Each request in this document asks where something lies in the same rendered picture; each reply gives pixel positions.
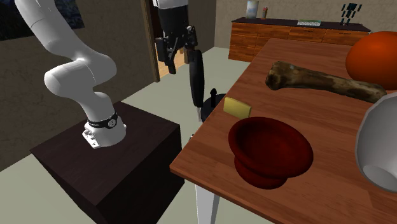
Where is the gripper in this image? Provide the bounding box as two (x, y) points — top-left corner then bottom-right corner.
(155, 6), (199, 76)

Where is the black chair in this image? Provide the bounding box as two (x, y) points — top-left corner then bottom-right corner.
(188, 48), (228, 123)

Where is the wooden sideboard with dark top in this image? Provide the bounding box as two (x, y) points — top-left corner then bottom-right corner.
(228, 0), (372, 63)

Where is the yellow block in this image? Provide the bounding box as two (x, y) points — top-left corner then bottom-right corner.
(223, 96), (253, 120)

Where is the brown bone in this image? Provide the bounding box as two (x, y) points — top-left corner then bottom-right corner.
(265, 60), (388, 104)

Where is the dark red bowl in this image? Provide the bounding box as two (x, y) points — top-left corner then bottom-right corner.
(228, 116), (314, 190)

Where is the dark robot stand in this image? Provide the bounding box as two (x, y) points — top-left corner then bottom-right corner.
(29, 101), (186, 224)

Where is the wooden table with white legs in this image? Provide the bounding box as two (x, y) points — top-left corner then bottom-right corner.
(169, 38), (397, 224)

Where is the orange ball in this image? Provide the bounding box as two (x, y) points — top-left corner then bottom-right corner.
(345, 31), (397, 91)

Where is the grey bowl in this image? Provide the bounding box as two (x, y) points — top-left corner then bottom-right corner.
(354, 91), (397, 194)

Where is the wooden door frame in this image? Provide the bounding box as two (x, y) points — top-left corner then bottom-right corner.
(141, 0), (191, 83)

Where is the dark wall picture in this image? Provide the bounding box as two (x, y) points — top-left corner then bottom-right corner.
(0, 0), (85, 41)

